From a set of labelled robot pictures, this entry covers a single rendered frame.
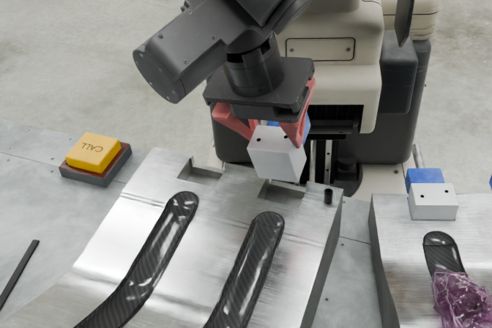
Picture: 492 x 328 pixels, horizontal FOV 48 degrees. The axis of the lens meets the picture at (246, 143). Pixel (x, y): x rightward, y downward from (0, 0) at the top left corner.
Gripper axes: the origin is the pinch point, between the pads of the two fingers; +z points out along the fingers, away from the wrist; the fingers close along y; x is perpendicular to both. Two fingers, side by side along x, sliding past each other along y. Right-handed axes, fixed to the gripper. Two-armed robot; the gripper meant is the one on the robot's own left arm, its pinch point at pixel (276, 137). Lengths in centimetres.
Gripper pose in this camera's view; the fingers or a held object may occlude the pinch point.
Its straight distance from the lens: 62.1
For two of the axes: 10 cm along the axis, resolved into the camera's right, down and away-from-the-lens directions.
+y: 9.1, 1.0, -4.1
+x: 3.4, -7.6, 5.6
